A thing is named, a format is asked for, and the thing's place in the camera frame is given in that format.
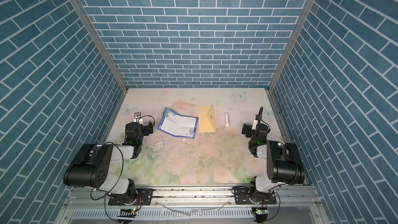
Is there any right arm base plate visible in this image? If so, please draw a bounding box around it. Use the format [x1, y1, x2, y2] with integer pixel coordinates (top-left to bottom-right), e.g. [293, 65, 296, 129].
[231, 186, 277, 205]

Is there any white letter blue border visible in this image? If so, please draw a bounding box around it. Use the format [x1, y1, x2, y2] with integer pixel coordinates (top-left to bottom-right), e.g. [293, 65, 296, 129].
[158, 107, 199, 139]

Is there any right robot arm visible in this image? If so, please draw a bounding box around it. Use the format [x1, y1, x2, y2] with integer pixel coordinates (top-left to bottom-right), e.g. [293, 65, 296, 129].
[241, 122, 305, 195]

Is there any right corner aluminium post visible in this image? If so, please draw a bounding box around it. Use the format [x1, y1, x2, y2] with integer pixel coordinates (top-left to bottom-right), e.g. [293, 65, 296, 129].
[268, 0, 315, 92]

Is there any left corner aluminium post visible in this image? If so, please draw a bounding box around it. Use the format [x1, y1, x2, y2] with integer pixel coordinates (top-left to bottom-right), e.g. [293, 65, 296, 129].
[69, 0, 128, 94]

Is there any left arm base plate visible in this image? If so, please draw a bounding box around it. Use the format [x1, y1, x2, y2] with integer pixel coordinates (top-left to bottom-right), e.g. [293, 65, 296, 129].
[108, 188, 154, 207]

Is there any corner aluminium post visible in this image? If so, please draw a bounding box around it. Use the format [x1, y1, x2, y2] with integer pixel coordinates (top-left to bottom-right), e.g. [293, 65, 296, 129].
[69, 0, 128, 94]
[268, 0, 315, 92]

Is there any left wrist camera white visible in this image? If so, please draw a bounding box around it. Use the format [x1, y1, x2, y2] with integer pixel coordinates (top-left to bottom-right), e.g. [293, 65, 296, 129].
[133, 112, 143, 124]

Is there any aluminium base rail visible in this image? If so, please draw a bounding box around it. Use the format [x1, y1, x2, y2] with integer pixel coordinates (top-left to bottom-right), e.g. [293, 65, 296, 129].
[64, 184, 321, 209]

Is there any yellow envelope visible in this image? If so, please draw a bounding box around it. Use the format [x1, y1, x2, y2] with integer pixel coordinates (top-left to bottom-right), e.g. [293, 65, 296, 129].
[199, 105, 216, 133]

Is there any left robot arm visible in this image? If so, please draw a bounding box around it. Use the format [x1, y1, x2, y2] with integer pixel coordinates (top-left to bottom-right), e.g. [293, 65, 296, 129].
[63, 117, 155, 205]

